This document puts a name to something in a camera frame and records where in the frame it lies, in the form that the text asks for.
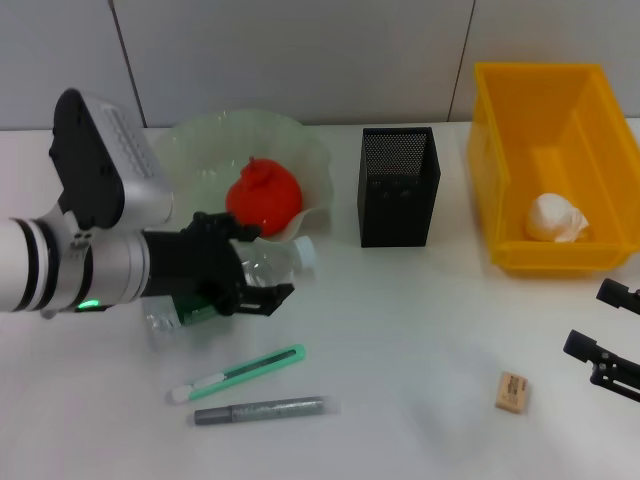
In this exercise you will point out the silver grey marker pen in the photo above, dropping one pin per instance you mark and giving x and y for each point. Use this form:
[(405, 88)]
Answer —
[(270, 409)]

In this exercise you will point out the clear green-label water bottle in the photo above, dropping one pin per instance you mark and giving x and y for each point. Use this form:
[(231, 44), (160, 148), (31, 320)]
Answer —
[(270, 265)]

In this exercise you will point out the green glass fruit plate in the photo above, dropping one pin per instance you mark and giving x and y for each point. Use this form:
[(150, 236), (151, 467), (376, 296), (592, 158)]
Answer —
[(210, 160)]

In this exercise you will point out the black mesh pen holder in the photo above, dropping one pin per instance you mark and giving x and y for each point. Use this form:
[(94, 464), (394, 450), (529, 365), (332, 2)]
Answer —
[(397, 215)]

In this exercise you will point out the beige eraser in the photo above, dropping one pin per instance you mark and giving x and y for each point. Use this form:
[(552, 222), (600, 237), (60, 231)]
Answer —
[(512, 392)]

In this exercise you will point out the white paper ball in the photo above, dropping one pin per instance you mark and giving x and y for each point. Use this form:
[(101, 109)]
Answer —
[(552, 220)]

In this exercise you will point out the yellow plastic bin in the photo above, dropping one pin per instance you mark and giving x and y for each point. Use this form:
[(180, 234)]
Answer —
[(550, 125)]

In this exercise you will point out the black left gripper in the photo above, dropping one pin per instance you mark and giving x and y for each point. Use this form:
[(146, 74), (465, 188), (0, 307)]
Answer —
[(195, 265)]

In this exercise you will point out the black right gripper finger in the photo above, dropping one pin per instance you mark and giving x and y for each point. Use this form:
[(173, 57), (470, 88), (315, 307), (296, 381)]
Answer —
[(622, 297), (615, 367)]

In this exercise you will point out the mint green utility knife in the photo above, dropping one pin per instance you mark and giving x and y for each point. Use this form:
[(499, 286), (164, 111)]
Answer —
[(270, 361)]

